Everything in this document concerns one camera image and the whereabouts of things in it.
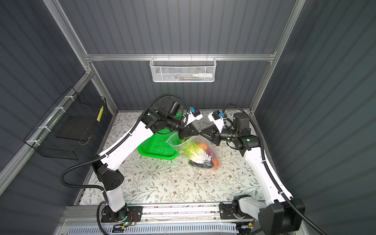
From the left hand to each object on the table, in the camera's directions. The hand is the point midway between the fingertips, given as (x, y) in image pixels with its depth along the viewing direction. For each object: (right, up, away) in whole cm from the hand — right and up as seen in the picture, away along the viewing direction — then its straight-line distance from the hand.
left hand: (197, 131), depth 70 cm
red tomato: (+12, -19, +14) cm, 27 cm away
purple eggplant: (+7, -12, +7) cm, 16 cm away
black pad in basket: (-63, +2, +5) cm, 63 cm away
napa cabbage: (-2, -11, +9) cm, 14 cm away
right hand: (+3, -1, -1) cm, 3 cm away
